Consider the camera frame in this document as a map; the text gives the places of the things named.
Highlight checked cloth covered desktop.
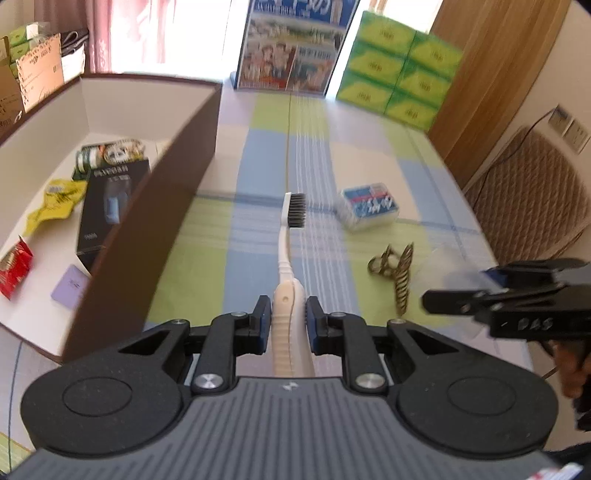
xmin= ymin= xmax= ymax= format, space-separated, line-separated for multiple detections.
xmin=0 ymin=85 xmax=550 ymax=462

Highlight striped hair claw clip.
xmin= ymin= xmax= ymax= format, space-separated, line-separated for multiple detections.
xmin=368 ymin=241 xmax=415 ymax=318

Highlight wooden door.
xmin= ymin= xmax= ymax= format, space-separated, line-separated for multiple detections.
xmin=428 ymin=0 xmax=575 ymax=188

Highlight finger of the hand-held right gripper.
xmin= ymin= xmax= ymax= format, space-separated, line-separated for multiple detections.
xmin=479 ymin=261 xmax=559 ymax=292
xmin=421 ymin=288 xmax=505 ymax=318

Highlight blue floss pick box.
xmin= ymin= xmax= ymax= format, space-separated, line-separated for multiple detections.
xmin=335 ymin=181 xmax=400 ymax=234

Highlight printed cardboard box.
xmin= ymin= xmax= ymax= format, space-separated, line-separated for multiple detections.
xmin=14 ymin=32 xmax=65 ymax=114

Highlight purple card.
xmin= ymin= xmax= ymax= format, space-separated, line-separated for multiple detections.
xmin=50 ymin=264 xmax=90 ymax=308

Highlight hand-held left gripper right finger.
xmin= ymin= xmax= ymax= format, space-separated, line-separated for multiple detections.
xmin=305 ymin=296 xmax=462 ymax=395

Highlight colourful wall poster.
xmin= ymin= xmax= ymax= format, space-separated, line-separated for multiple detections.
xmin=233 ymin=0 xmax=361 ymax=96

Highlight plain cardboard box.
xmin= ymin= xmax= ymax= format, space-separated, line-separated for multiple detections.
xmin=0 ymin=37 xmax=25 ymax=137

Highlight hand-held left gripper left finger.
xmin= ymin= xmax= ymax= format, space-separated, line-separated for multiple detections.
xmin=117 ymin=295 xmax=273 ymax=395

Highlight wall socket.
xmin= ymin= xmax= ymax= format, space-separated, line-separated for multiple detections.
xmin=549 ymin=104 xmax=591 ymax=155

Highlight black cable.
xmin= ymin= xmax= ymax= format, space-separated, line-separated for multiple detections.
xmin=478 ymin=108 xmax=555 ymax=190

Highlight green yellow lip salve card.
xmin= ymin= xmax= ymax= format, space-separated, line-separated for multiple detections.
xmin=73 ymin=137 xmax=147 ymax=181

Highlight stack of green tissue packs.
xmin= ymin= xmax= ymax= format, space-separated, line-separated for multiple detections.
xmin=335 ymin=10 xmax=464 ymax=134

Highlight white bag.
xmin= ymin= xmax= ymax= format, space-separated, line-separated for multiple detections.
xmin=60 ymin=28 xmax=90 ymax=81

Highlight black shaver box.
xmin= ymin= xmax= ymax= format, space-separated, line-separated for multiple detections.
xmin=75 ymin=158 xmax=153 ymax=274

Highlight person's right hand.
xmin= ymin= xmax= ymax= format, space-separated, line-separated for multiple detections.
xmin=551 ymin=342 xmax=591 ymax=431

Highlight red snack packet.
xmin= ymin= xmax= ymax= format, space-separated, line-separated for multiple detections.
xmin=0 ymin=235 xmax=35 ymax=302

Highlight pink curtain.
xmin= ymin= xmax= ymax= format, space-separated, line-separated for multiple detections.
xmin=88 ymin=0 xmax=168 ymax=75

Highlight brown storage box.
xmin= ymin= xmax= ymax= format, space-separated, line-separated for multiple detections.
xmin=0 ymin=71 xmax=223 ymax=365

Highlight white toothbrush black bristles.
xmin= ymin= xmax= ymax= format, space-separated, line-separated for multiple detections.
xmin=271 ymin=191 xmax=317 ymax=377

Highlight yellow snack packet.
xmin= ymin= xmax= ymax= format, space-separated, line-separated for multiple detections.
xmin=25 ymin=179 xmax=88 ymax=237

